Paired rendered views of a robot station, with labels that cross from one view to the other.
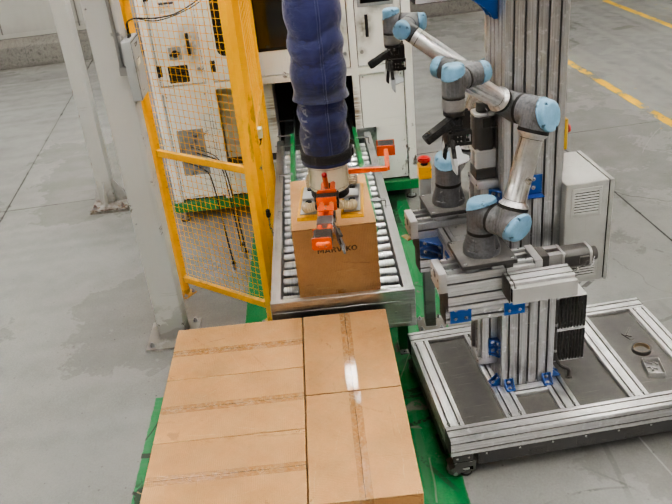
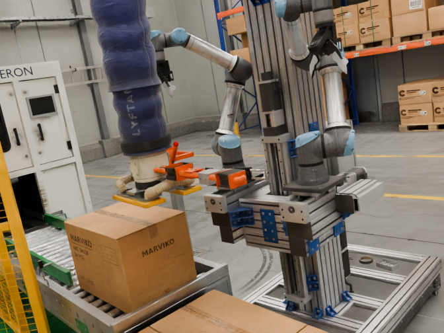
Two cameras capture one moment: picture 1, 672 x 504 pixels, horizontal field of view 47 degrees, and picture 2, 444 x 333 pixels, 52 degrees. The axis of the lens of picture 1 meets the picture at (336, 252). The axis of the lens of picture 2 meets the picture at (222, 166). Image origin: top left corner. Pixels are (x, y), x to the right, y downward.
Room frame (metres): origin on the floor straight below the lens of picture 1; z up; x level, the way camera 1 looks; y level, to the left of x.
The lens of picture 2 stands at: (1.41, 1.05, 1.60)
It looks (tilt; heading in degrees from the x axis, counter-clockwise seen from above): 11 degrees down; 320
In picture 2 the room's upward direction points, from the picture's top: 10 degrees counter-clockwise
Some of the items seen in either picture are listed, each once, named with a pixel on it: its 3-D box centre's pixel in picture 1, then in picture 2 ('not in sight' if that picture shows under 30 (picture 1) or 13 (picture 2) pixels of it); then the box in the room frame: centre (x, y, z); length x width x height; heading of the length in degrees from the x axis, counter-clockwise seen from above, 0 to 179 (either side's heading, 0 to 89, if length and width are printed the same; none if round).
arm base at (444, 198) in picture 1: (448, 191); (234, 168); (3.22, -0.54, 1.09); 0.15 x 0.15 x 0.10
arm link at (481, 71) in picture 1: (470, 73); (316, 0); (2.54, -0.51, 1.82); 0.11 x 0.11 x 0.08; 35
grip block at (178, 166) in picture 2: (326, 199); (180, 171); (2.93, 0.01, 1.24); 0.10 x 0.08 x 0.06; 86
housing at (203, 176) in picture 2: (325, 224); (210, 176); (2.72, 0.03, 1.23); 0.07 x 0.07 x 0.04; 86
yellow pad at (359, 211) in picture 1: (352, 196); (172, 184); (3.17, -0.10, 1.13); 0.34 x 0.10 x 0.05; 176
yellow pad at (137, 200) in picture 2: (309, 199); (137, 195); (3.19, 0.09, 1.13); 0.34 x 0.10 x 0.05; 176
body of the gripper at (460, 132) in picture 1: (456, 127); (327, 39); (2.46, -0.44, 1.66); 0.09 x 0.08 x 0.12; 95
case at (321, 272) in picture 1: (333, 235); (129, 251); (3.57, 0.00, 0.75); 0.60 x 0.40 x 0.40; 1
